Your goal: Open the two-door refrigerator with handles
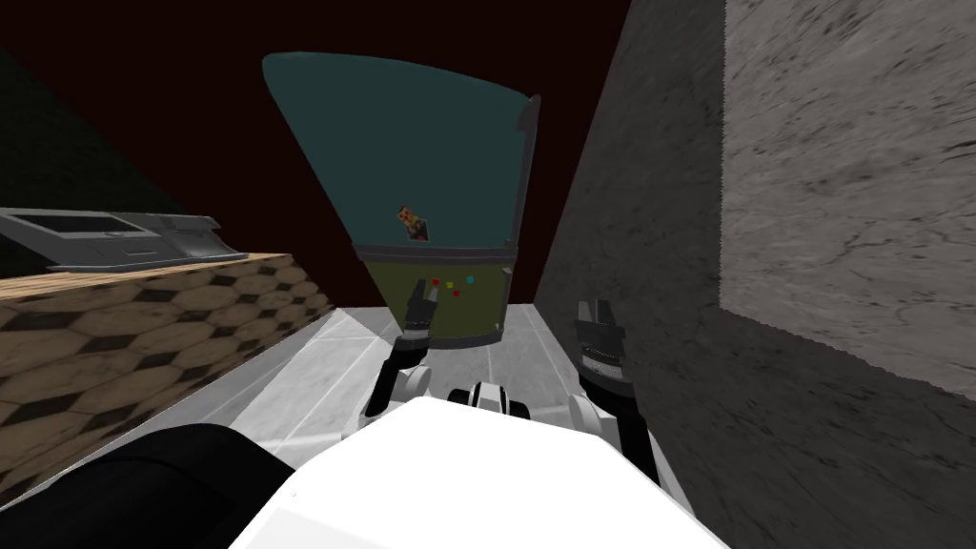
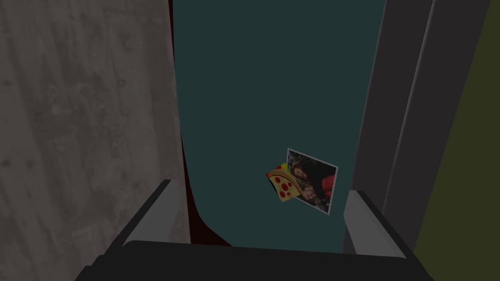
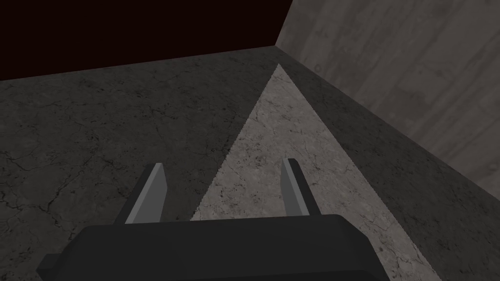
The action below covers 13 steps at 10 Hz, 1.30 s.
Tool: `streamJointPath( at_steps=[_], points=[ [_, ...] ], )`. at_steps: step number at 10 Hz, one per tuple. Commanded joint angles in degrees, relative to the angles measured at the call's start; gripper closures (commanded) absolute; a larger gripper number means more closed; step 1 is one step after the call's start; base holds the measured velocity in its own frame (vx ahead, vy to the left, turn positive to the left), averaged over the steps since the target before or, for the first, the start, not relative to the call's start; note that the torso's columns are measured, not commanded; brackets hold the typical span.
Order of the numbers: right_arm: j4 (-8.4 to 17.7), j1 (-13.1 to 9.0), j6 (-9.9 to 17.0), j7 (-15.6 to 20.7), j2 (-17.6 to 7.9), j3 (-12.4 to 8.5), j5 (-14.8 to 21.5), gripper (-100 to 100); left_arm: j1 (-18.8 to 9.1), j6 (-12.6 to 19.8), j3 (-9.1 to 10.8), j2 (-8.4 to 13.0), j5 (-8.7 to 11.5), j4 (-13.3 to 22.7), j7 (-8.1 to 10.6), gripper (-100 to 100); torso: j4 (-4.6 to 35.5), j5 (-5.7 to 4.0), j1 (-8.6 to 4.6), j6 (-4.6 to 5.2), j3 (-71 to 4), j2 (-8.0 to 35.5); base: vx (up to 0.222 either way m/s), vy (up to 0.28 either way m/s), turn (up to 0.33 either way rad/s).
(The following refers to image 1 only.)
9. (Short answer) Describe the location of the olive refrigerator door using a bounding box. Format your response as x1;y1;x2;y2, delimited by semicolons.
356;250;519;351

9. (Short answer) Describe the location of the dark grey door handle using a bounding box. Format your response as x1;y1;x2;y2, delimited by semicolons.
516;94;543;157

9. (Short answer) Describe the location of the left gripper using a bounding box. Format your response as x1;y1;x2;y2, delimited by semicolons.
401;278;439;342

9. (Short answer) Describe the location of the teal refrigerator door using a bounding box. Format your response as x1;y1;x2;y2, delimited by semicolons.
260;51;534;250

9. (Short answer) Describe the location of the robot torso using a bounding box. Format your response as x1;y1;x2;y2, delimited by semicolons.
227;380;735;549

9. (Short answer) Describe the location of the two-tone refrigerator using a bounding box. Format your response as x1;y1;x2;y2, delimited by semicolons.
260;51;543;352

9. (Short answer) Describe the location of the grey microwave oven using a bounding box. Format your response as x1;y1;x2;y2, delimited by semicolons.
0;206;250;275

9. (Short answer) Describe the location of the hexagon patterned kitchen counter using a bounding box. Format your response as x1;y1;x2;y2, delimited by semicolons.
0;252;336;508

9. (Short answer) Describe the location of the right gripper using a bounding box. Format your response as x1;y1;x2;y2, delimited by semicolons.
572;298;630;385

